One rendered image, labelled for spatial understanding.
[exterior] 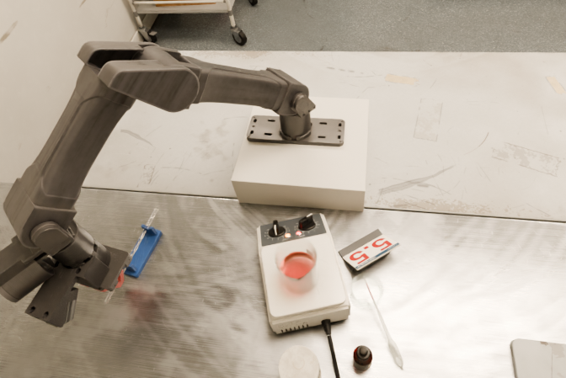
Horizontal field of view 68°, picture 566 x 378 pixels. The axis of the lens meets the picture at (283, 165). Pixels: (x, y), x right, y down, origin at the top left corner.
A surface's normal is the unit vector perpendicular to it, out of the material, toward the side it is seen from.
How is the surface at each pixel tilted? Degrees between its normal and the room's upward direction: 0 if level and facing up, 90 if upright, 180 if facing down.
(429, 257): 0
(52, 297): 1
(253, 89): 87
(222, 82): 90
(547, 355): 0
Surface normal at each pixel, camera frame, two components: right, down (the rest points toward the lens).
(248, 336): -0.11, -0.59
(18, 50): 0.98, 0.06
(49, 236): 0.66, 0.54
